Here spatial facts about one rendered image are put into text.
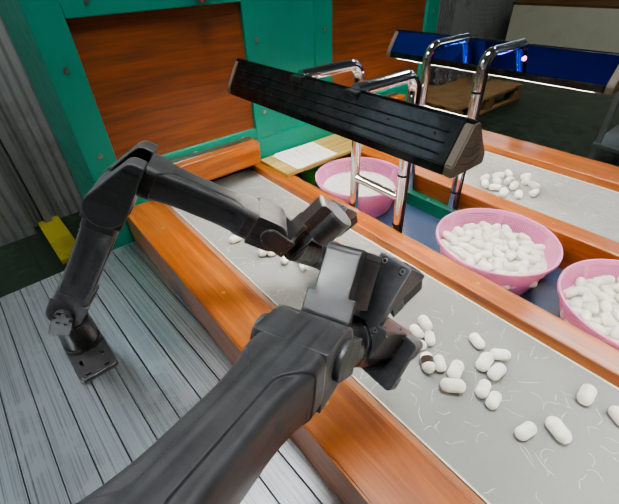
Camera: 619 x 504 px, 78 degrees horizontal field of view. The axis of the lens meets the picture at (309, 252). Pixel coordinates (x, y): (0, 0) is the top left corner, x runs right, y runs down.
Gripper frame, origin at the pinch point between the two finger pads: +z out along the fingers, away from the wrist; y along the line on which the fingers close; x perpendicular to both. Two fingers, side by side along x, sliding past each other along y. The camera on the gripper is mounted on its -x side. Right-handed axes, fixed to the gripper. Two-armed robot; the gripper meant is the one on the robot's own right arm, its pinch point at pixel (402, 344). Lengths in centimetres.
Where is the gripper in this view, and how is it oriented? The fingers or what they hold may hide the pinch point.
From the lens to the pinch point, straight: 56.5
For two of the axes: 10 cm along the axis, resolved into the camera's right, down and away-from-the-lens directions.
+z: 6.1, 2.1, 7.6
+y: -6.3, -4.5, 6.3
